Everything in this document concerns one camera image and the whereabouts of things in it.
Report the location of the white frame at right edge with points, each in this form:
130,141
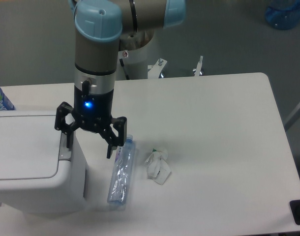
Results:
292,117

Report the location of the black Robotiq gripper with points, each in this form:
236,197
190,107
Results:
92,113

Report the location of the clear empty plastic water bottle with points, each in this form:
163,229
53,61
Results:
121,175

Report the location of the large blue water jug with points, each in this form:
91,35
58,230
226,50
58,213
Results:
283,14

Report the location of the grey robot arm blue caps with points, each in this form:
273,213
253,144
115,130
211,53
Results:
99,24

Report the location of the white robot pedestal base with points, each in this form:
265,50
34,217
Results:
133,58

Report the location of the white push-lid trash can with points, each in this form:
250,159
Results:
38,173

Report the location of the blue labelled bottle at left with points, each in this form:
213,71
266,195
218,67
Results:
5,103

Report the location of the crumpled white paper wrapper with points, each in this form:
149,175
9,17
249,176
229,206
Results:
157,167

